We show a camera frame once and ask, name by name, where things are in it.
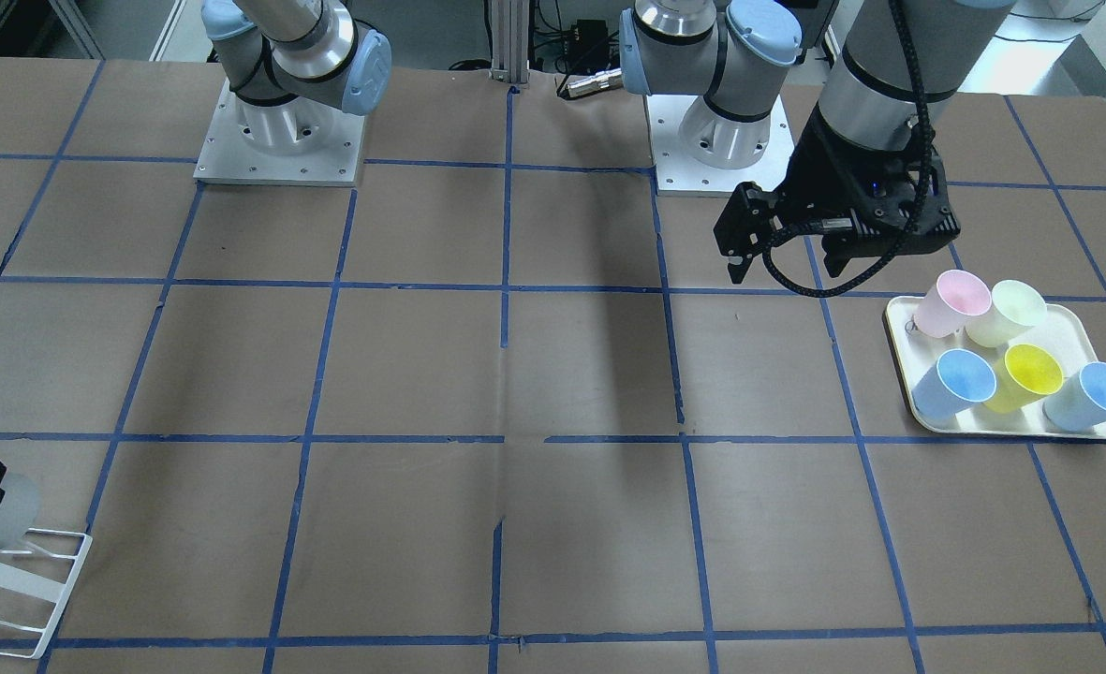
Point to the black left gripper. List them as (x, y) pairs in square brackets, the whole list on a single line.
[(822, 173)]

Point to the pink plastic cup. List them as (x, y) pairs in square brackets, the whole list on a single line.
[(956, 297)]

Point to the pale green plastic cup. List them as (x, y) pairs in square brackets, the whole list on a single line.
[(1016, 308)]

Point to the white wire cup rack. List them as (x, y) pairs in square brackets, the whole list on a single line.
[(31, 641)]

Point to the blue cup near tray corner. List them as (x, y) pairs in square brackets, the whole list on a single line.
[(1081, 402)]

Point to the grey plastic cup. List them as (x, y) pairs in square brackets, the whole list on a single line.
[(19, 508)]

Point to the yellow plastic cup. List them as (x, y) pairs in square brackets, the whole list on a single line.
[(1025, 374)]

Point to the aluminium frame post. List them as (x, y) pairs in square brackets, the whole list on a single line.
[(509, 34)]

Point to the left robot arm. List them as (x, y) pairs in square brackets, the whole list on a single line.
[(901, 62)]

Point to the blue cup middle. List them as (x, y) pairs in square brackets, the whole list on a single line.
[(957, 380)]

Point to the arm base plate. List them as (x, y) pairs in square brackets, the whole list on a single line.
[(301, 143), (698, 154)]

